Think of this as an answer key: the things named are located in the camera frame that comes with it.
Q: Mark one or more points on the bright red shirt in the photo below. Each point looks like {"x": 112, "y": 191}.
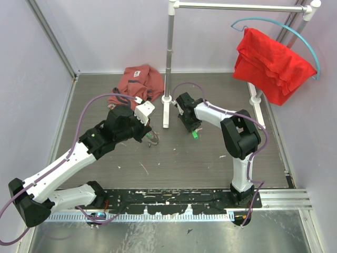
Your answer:
{"x": 270, "y": 66}

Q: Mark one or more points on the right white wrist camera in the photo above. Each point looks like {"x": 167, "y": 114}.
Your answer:
{"x": 181, "y": 112}

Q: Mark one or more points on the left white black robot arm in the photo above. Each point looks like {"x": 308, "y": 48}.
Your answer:
{"x": 38, "y": 196}

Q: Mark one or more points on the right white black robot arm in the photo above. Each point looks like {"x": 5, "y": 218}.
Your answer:
{"x": 241, "y": 139}

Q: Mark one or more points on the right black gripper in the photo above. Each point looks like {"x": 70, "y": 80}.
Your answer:
{"x": 190, "y": 127}

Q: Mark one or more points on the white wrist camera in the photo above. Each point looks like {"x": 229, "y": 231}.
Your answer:
{"x": 181, "y": 112}
{"x": 143, "y": 110}

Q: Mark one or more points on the green key tag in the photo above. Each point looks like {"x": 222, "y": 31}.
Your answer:
{"x": 196, "y": 133}

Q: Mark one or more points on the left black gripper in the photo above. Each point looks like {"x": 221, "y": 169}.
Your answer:
{"x": 144, "y": 129}

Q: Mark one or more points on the rust red t-shirt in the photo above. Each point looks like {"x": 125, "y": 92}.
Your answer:
{"x": 143, "y": 81}

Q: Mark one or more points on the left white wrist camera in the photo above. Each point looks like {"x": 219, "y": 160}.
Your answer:
{"x": 143, "y": 110}

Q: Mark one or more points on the white metal clothes rack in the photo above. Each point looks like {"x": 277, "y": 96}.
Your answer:
{"x": 308, "y": 12}

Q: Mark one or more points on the aluminium frame post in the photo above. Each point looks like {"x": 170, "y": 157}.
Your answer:
{"x": 50, "y": 34}

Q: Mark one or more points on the black mounting base plate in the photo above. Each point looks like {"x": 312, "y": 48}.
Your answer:
{"x": 168, "y": 201}

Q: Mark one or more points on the grey slotted cable duct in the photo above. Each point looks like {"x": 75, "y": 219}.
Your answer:
{"x": 188, "y": 216}

